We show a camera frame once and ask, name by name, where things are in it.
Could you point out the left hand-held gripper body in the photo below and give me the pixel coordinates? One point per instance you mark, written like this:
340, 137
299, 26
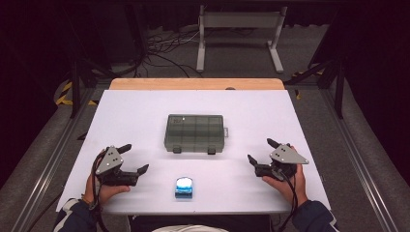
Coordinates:
111, 161

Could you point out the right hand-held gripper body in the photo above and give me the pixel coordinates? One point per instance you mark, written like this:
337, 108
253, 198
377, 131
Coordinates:
285, 156

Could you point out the small blue and white roll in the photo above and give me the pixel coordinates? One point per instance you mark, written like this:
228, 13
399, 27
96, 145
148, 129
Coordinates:
183, 190

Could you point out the grey plastic compartment box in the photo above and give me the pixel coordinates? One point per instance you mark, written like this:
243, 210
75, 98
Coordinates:
193, 132

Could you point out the person's left hand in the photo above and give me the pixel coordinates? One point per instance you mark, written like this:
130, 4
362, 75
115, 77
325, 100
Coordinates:
106, 192

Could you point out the person's right hand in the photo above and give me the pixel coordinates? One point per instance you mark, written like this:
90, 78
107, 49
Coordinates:
290, 190

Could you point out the white table board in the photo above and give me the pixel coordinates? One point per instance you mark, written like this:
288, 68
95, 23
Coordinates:
245, 106

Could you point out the yellow black floor tape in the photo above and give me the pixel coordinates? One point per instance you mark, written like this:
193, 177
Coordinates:
63, 101
298, 95

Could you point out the black metal stand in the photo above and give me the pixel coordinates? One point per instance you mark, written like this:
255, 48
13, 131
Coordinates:
75, 90
339, 93

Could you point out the person's white clothing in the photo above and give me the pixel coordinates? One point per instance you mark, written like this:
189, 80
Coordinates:
190, 229

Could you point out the white metal stand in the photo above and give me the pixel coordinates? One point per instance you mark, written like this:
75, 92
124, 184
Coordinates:
241, 20

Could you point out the aluminium floor rail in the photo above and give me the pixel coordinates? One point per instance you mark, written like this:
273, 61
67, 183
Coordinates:
48, 170
364, 180

